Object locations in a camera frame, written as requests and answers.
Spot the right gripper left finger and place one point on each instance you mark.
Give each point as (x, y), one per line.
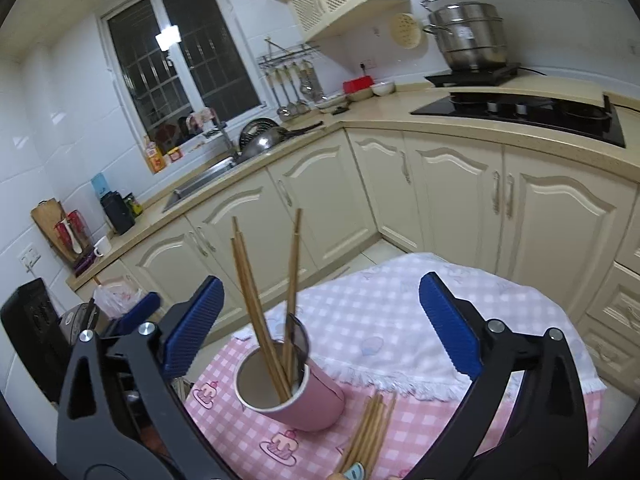
(119, 417)

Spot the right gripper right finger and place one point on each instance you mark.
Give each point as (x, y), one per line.
(524, 415)

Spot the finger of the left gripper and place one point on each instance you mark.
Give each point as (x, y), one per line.
(144, 308)

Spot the dark metal spoon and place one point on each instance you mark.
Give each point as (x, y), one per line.
(297, 344)

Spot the pink utensil cup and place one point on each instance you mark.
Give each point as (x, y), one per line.
(315, 405)

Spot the light blue knife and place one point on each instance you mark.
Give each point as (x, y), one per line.
(355, 472)

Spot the plastic bag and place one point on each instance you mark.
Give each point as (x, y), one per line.
(117, 297)

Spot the brown rice cooker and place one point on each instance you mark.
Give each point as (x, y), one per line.
(85, 316)

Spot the white mug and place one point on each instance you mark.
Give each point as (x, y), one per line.
(102, 247)

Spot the red utensil holder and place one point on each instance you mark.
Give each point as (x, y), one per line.
(73, 233)

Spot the black electric kettle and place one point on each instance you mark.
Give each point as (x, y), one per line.
(117, 212)

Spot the wooden cutting board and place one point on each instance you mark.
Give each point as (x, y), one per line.
(46, 216)

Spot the steel sink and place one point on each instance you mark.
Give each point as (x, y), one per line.
(193, 185)

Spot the orange bottle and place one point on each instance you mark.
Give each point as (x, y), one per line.
(153, 156)

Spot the pink checkered tablecloth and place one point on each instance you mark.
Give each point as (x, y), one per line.
(369, 333)

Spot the faucet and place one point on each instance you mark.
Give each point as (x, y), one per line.
(207, 123)

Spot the window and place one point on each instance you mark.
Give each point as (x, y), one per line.
(176, 57)

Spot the hanging utensil rack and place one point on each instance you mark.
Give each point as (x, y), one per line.
(291, 77)

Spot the red box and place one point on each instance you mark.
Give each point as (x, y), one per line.
(357, 84)

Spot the black gas stove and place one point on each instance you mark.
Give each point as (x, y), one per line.
(594, 122)

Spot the white bowl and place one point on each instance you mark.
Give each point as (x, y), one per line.
(383, 88)

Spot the induction cooker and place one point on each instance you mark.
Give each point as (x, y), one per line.
(493, 76)

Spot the round cream steamer tray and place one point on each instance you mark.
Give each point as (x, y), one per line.
(405, 30)

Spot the steel steamer pot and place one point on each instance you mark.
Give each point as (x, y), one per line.
(470, 35)

